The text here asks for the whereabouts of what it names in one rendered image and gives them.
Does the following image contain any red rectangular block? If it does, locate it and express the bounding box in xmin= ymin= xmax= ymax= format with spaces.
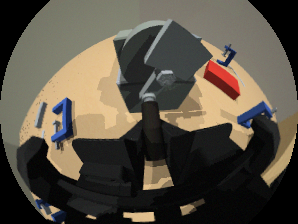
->
xmin=204 ymin=60 xmax=241 ymax=100

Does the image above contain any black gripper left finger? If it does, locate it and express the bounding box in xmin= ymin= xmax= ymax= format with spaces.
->
xmin=72 ymin=119 xmax=145 ymax=190

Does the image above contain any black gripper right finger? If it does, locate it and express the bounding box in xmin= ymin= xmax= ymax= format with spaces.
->
xmin=161 ymin=120 xmax=233 ymax=185

